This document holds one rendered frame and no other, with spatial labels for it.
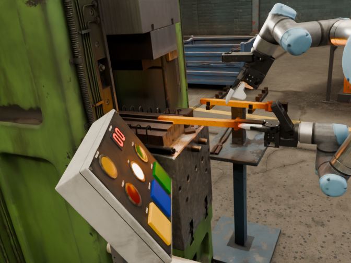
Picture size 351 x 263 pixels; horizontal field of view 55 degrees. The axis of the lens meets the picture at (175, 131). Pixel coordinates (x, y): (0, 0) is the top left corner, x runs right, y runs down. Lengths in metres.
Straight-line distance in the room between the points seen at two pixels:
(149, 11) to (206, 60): 3.99
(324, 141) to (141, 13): 0.73
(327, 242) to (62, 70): 1.84
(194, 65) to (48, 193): 4.10
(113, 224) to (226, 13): 9.02
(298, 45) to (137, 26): 0.50
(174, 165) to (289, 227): 1.29
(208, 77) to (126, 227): 4.58
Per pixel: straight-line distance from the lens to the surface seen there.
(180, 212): 1.40
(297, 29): 1.06
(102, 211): 0.70
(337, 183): 1.14
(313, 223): 2.46
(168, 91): 1.63
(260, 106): 1.60
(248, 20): 9.31
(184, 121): 1.35
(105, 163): 0.72
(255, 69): 1.20
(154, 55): 1.21
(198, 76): 5.26
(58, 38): 1.04
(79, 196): 0.69
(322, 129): 1.23
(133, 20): 1.15
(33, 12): 1.05
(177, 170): 1.30
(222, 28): 9.66
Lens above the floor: 1.49
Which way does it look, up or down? 23 degrees down
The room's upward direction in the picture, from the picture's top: 6 degrees counter-clockwise
